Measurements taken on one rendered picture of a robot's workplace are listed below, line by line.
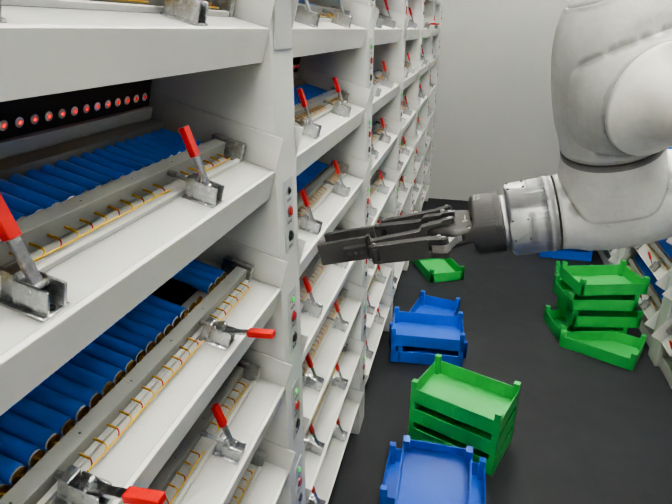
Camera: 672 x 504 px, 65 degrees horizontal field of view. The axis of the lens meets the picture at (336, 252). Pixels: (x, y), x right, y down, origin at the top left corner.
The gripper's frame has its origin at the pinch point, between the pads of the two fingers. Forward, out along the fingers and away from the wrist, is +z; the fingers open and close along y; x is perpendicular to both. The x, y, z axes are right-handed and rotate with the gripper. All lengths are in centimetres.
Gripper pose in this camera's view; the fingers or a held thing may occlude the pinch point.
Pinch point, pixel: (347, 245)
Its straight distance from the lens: 70.6
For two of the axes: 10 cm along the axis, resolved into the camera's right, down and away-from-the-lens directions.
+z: -9.4, 1.5, 3.0
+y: -2.3, 3.8, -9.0
